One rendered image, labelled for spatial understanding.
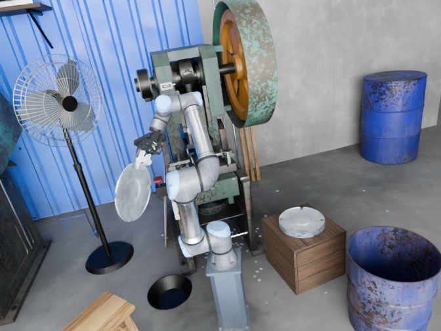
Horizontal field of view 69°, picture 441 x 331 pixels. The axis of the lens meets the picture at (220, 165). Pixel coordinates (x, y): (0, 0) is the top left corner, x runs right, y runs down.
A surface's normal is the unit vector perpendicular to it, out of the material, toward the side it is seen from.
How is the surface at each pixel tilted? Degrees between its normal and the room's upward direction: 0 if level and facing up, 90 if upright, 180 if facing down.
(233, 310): 90
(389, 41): 90
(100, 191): 90
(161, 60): 45
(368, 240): 88
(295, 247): 0
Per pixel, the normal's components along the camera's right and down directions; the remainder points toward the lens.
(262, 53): 0.20, 0.15
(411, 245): -0.83, 0.29
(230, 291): -0.05, 0.41
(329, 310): -0.14, -0.90
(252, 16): 0.06, -0.40
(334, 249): 0.36, 0.33
